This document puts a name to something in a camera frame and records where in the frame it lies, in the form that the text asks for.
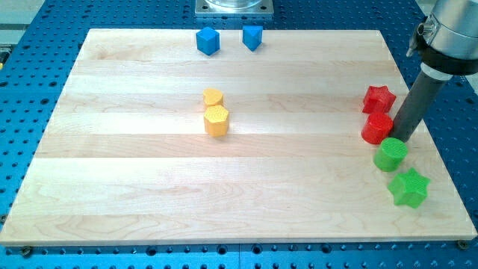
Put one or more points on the blue perforated metal table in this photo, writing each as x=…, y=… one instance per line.
x=37, y=68

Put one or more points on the yellow hexagon block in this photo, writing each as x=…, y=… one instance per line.
x=216, y=120

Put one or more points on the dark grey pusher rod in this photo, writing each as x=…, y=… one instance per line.
x=417, y=102

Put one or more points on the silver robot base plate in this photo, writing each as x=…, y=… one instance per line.
x=233, y=7

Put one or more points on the red star block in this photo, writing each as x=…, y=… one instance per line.
x=378, y=99

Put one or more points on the blue cube block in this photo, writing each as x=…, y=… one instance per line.
x=208, y=41

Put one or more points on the green star block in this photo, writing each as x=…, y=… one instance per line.
x=409, y=188

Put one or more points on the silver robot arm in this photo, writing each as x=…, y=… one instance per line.
x=446, y=40

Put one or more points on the light wooden board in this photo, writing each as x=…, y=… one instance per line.
x=125, y=158

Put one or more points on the red cylinder block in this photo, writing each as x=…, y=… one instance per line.
x=376, y=128

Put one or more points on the blue triangle block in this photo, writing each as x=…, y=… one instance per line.
x=252, y=36

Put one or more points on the yellow heart block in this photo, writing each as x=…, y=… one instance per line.
x=212, y=97

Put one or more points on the green cylinder block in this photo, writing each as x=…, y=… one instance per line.
x=390, y=154

